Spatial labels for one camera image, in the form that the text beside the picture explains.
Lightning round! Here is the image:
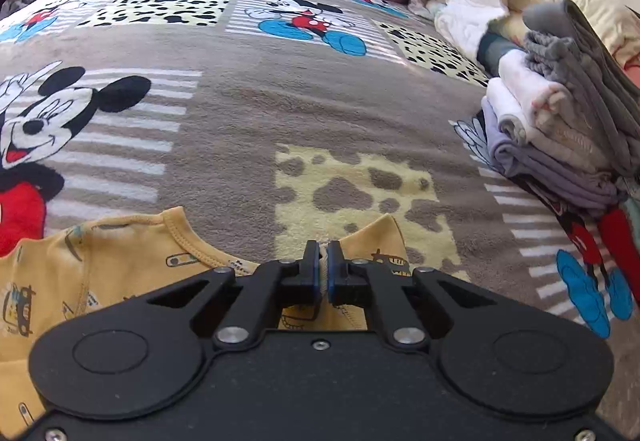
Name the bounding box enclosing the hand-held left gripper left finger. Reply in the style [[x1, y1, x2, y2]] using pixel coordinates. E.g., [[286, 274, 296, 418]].
[[146, 240, 321, 353]]

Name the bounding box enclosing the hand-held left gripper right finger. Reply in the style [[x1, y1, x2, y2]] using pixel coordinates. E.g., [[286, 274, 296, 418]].
[[327, 240, 493, 353]]

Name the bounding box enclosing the yellow printed shirt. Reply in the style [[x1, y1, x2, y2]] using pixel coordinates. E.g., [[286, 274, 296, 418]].
[[0, 207, 416, 441]]

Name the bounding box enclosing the pile of pale folded clothes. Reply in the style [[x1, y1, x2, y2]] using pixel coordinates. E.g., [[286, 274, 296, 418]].
[[482, 48, 626, 222]]

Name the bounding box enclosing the cartoon printed blanket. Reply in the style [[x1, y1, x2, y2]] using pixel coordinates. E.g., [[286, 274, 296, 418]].
[[0, 0, 640, 422]]

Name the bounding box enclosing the dark teal garment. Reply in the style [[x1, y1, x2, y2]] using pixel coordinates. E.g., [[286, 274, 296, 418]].
[[477, 32, 526, 78]]

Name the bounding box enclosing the red folded garment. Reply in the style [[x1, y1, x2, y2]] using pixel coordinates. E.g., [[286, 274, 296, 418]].
[[597, 208, 640, 307]]

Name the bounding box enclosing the white quilt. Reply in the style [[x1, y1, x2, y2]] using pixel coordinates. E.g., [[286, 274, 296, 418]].
[[432, 0, 556, 62]]

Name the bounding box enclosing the red pink blanket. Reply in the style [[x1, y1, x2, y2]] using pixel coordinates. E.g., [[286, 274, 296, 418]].
[[615, 41, 640, 92]]

